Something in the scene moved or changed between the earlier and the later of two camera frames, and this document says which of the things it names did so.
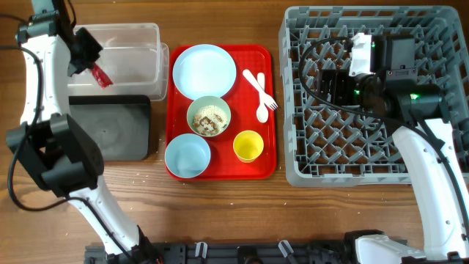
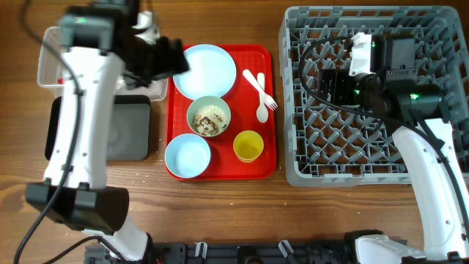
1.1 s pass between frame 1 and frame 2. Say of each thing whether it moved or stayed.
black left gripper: moved
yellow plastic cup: stayed
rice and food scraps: stayed
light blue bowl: stayed
